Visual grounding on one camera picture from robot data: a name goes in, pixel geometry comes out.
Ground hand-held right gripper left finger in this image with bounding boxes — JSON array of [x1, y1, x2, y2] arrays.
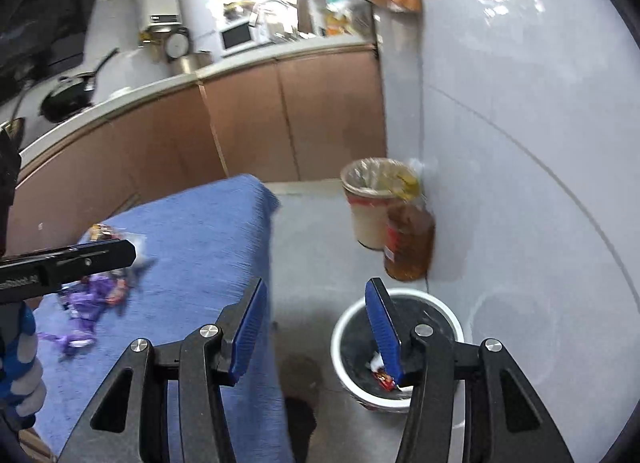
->
[[59, 277, 266, 463]]

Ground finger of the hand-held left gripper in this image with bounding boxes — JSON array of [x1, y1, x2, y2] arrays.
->
[[47, 239, 137, 290]]

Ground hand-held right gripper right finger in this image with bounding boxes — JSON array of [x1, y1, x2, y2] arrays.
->
[[365, 278, 573, 463]]

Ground white bin with black liner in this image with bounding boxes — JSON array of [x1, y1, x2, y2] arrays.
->
[[331, 291, 466, 415]]

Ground person's left hand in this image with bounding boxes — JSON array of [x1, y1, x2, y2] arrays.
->
[[0, 299, 47, 430]]

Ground colourful snack packet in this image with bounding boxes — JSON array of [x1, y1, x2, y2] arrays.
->
[[80, 224, 124, 245]]

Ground red snack wrapper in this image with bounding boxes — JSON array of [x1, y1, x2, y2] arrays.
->
[[372, 368, 399, 392]]

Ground clear plastic wrapper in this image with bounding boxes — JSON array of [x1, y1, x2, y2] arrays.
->
[[120, 233, 159, 289]]

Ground blue towel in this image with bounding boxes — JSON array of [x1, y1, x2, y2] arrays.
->
[[31, 174, 293, 463]]

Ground cooking oil bottle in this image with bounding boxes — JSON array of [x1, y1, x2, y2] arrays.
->
[[383, 159, 437, 283]]

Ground beige bin with clear liner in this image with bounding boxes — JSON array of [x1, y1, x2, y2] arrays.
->
[[340, 158, 426, 251]]

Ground black frying pan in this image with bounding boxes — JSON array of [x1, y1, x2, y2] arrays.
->
[[40, 48, 121, 124]]

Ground white kitchen countertop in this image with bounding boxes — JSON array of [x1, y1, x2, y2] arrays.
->
[[17, 38, 378, 168]]

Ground brown kitchen base cabinets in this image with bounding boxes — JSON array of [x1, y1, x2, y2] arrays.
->
[[5, 45, 388, 259]]

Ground steel pot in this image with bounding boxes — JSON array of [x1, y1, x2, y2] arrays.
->
[[172, 50, 214, 75]]

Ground black range hood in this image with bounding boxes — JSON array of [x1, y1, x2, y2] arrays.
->
[[0, 0, 106, 106]]

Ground white microwave oven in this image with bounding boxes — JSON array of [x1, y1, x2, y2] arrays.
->
[[218, 18, 256, 54]]

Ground white water heater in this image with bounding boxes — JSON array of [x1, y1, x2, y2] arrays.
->
[[137, 0, 183, 32]]

